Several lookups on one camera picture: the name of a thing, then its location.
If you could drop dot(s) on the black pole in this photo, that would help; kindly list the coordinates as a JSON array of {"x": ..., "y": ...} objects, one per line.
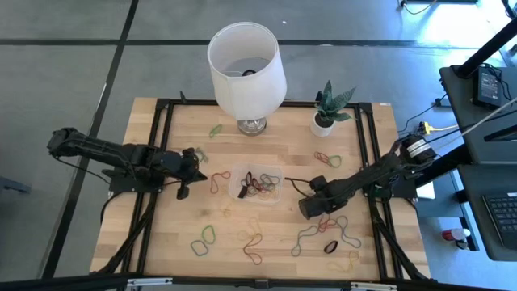
[{"x": 484, "y": 50}]

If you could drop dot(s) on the clear plastic bin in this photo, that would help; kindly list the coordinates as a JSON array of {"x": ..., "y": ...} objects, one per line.
[{"x": 255, "y": 167}]

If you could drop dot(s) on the grey chair leg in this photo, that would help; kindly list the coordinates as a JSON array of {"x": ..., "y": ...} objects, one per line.
[{"x": 12, "y": 184}]

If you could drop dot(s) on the snake plant in white pot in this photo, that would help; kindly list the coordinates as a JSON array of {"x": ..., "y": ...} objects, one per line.
[{"x": 323, "y": 127}]

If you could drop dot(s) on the black power adapter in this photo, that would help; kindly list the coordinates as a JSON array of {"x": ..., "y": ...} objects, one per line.
[{"x": 488, "y": 87}]

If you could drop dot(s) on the black keyboard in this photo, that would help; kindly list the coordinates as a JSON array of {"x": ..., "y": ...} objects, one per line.
[{"x": 505, "y": 218}]

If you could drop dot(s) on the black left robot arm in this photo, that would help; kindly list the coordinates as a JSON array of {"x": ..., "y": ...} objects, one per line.
[{"x": 105, "y": 151}]

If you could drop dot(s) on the blue rubber band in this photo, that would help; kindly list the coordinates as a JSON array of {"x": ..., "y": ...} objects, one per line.
[{"x": 192, "y": 247}]

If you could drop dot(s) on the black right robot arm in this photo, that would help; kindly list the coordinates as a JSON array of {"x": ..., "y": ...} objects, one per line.
[{"x": 375, "y": 174}]

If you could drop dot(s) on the red and white bottle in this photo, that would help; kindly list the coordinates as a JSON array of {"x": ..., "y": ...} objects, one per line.
[{"x": 454, "y": 234}]

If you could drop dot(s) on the silver frame bracket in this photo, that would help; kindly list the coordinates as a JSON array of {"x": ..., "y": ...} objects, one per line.
[
  {"x": 149, "y": 281},
  {"x": 373, "y": 287}
]

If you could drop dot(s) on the black desk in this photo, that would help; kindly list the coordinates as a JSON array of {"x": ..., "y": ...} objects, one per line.
[{"x": 456, "y": 101}]

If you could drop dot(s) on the yellow rubber band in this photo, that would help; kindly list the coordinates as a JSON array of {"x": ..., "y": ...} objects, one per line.
[
  {"x": 268, "y": 197},
  {"x": 343, "y": 267},
  {"x": 254, "y": 221}
]

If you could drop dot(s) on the silver lamp with white shade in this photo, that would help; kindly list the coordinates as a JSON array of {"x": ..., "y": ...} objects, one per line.
[{"x": 246, "y": 93}]

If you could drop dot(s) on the long teal rubber band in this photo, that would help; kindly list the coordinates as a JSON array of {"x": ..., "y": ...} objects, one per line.
[{"x": 301, "y": 235}]

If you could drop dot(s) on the long red rubber band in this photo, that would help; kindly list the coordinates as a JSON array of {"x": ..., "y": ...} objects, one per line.
[{"x": 246, "y": 250}]

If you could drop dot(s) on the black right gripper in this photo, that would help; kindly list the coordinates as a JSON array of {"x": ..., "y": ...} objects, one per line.
[{"x": 329, "y": 196}]

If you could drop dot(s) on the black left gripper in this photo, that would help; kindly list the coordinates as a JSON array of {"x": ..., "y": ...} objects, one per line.
[{"x": 187, "y": 165}]

